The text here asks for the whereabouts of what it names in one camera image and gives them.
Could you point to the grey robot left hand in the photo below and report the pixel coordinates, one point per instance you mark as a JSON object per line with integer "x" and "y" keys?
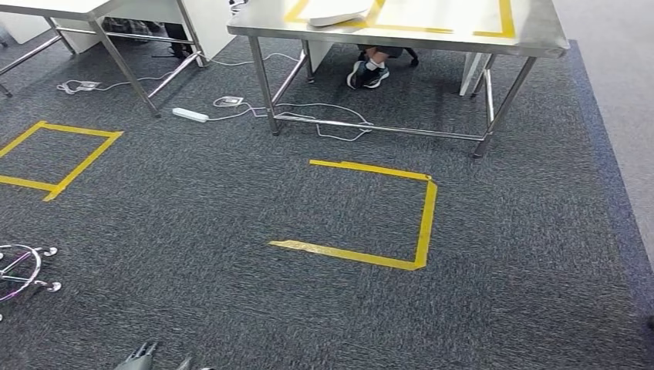
{"x": 138, "y": 360}

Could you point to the white plastic cover part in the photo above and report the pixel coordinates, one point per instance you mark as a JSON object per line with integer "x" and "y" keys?
{"x": 337, "y": 15}

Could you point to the steel workbench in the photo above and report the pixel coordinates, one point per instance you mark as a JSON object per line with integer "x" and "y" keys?
{"x": 536, "y": 30}

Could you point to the white power strip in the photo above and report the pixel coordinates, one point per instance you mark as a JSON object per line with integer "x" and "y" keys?
{"x": 190, "y": 115}

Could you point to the white power adapter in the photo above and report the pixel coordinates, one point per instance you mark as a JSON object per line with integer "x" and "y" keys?
{"x": 88, "y": 85}
{"x": 231, "y": 101}

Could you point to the black office chair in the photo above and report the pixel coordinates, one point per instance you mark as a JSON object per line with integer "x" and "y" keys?
{"x": 179, "y": 43}

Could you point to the yellow floor tape strip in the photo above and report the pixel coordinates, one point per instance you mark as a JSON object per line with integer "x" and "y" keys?
{"x": 426, "y": 219}

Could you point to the white office desk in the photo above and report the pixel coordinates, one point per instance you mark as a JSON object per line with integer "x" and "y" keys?
{"x": 214, "y": 25}

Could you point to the white top steel table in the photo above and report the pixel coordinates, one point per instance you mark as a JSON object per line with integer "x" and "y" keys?
{"x": 51, "y": 7}

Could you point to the person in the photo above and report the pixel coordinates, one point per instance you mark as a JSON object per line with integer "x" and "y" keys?
{"x": 368, "y": 76}

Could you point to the small yellow tape frame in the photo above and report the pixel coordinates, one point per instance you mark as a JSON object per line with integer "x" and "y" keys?
{"x": 294, "y": 12}

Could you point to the large yellow tape frame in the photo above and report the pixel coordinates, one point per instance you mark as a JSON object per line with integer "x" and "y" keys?
{"x": 506, "y": 20}

